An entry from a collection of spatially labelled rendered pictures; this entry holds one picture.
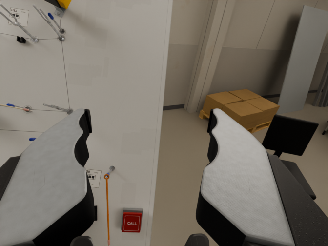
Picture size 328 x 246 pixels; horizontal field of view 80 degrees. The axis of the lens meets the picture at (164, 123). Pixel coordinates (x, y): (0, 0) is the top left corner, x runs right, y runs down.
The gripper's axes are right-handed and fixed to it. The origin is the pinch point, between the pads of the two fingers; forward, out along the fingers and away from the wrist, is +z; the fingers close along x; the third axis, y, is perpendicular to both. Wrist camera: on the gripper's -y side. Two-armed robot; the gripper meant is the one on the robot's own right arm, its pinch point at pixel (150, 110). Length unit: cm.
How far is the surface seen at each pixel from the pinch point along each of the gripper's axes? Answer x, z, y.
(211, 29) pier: 75, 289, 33
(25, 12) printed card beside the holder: -37, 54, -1
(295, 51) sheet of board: 250, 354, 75
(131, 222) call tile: -7, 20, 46
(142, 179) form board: -3.9, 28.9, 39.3
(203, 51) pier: 69, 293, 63
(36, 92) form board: -33, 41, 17
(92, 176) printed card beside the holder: -18, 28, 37
